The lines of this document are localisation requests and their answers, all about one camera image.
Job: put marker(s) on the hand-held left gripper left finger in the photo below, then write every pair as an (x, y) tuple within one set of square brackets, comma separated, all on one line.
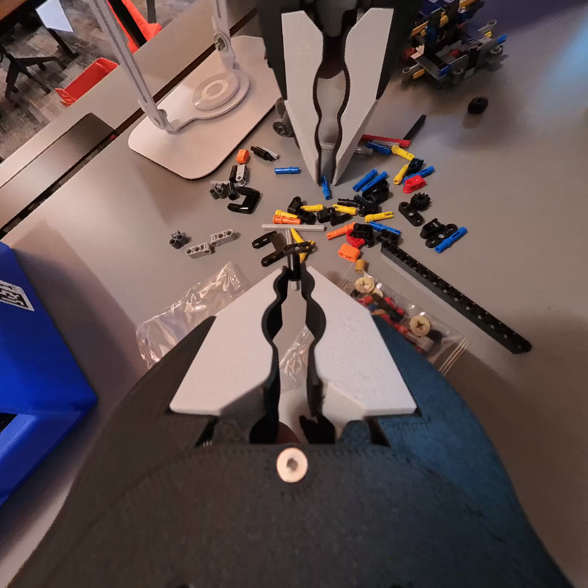
[(225, 367)]

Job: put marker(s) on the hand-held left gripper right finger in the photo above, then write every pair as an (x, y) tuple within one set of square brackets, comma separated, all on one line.
[(363, 367)]

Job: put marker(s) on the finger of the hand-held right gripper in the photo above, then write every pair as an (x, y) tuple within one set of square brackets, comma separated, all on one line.
[(367, 69), (298, 69)]

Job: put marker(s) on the black lego connector piece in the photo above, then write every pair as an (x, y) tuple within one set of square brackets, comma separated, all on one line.
[(294, 268)]

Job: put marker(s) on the blue lego pin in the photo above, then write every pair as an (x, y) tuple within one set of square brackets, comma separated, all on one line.
[(326, 188)]

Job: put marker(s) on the pile of lego pieces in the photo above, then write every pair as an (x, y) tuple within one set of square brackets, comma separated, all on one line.
[(246, 202)]

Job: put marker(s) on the partly built lego model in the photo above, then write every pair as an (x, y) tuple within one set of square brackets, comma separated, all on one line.
[(450, 50)]

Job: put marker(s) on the small bag of lego pieces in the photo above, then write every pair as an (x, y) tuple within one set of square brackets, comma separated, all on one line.
[(413, 324)]

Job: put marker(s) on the black lego gear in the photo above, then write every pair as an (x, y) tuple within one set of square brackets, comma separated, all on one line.
[(477, 105)]

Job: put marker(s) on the long black lego beam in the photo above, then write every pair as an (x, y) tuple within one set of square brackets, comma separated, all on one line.
[(459, 301)]

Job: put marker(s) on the empty clear plastic bag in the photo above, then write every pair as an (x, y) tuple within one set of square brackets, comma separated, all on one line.
[(193, 303)]

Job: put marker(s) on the orange fabric bag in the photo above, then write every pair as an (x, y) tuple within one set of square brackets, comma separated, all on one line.
[(142, 27)]

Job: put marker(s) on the blue plastic bin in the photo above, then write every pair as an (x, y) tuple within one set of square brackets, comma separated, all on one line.
[(41, 367)]

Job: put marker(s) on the orange plastic crate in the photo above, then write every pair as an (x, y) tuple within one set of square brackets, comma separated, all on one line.
[(87, 80)]

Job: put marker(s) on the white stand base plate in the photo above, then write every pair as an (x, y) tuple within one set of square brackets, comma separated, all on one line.
[(206, 138)]

